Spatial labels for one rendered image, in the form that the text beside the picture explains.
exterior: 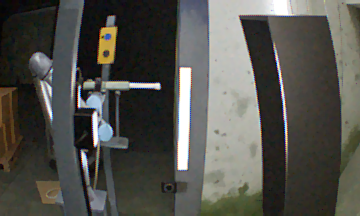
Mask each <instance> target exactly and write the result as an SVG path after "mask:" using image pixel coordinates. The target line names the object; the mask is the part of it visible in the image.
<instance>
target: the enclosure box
mask: <svg viewBox="0 0 360 216"><path fill-rule="evenodd" d="M239 20H240V23H241V26H242V32H243V34H244V38H245V44H246V46H247V50H248V56H249V60H250V63H251V70H252V76H253V83H254V86H255V90H256V97H257V105H258V118H259V125H260V138H261V144H260V145H261V151H262V152H261V158H262V161H261V164H262V169H261V170H262V207H261V208H262V215H263V216H335V210H336V203H337V195H338V187H339V177H340V166H341V164H340V162H341V148H342V145H341V141H342V136H341V134H342V126H341V123H342V116H341V96H340V87H339V77H338V68H337V63H336V58H335V50H334V46H333V39H332V36H331V30H330V27H329V21H328V18H327V15H325V16H324V15H322V16H321V15H308V14H307V15H305V14H303V15H302V14H265V15H264V14H256V15H255V14H252V15H249V14H248V15H244V14H243V15H239Z"/></svg>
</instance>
